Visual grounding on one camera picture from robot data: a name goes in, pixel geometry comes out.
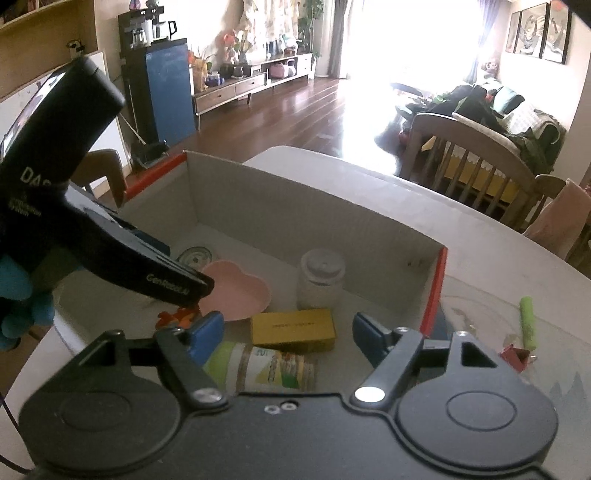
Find wooden bookshelf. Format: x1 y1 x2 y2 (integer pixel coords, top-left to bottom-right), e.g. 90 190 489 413
0 0 100 100

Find pink artificial flowers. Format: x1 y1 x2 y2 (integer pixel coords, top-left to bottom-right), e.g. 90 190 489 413
223 30 252 65

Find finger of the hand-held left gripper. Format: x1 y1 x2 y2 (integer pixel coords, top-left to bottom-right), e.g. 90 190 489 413
62 185 216 308
85 208 172 260

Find green labelled bottle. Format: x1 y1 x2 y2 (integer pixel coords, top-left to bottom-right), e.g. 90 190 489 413
203 340 319 394

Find wooden slatted dining chair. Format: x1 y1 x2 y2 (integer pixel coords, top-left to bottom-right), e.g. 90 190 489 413
399 113 539 224

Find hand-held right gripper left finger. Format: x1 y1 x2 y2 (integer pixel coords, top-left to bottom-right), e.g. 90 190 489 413
76 310 229 409

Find small orange toy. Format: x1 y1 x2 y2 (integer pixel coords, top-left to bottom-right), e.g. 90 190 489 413
156 307 201 329

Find cluttered sofa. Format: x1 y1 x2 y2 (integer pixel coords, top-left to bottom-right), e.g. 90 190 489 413
434 84 568 174

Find cloth-covered television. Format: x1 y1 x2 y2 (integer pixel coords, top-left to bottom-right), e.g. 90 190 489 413
240 0 302 43

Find pink heart-shaped dish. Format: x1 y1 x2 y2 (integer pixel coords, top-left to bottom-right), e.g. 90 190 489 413
199 260 272 322

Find wooden television cabinet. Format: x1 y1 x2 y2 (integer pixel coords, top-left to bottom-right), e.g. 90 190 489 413
191 52 315 118

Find broom and dustpan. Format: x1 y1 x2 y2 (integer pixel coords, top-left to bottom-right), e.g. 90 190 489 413
120 113 170 175

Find small tin can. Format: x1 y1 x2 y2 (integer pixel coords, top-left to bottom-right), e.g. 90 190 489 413
178 246 215 269

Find dark framed wall picture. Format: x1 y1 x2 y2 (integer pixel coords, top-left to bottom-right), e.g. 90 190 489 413
505 10 523 55
518 4 549 58
541 0 573 65

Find low coffee table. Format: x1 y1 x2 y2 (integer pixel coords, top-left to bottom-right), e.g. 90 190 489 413
390 82 432 99

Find red binder clip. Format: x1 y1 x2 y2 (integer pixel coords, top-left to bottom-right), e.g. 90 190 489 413
500 344 539 372

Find light green tube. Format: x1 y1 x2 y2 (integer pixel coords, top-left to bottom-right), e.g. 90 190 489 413
519 296 541 352

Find small translucent jar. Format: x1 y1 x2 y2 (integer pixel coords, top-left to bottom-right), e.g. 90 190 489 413
297 249 347 311

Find yellow carton box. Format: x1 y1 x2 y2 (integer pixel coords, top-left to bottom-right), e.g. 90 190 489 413
250 309 338 354

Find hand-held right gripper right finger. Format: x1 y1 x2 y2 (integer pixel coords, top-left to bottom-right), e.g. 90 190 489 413
349 311 509 407

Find black and blue water dispenser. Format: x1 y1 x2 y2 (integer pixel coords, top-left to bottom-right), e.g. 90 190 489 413
117 7 198 147

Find person's left hand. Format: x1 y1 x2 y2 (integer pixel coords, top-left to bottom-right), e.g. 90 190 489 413
0 255 57 352

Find tall green houseplant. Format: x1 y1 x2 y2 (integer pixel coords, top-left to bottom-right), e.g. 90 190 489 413
298 0 325 58

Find pink towel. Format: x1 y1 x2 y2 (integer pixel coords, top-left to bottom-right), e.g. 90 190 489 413
524 178 591 261

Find red cardboard box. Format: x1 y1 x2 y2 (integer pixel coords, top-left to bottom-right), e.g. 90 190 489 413
124 150 450 400

